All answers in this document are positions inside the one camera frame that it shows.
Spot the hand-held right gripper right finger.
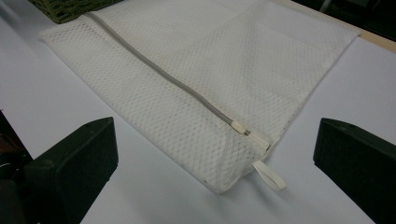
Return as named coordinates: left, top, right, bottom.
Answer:
left=313, top=117, right=396, bottom=224

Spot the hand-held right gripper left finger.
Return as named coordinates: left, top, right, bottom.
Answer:
left=22, top=117, right=120, bottom=224

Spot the white mesh laundry bag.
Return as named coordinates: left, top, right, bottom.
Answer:
left=38, top=0, right=362, bottom=194

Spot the green woven basket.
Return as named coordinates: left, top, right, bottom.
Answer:
left=27, top=0, right=124, bottom=25

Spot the white table mat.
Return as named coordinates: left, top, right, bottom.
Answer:
left=0, top=0, right=396, bottom=224

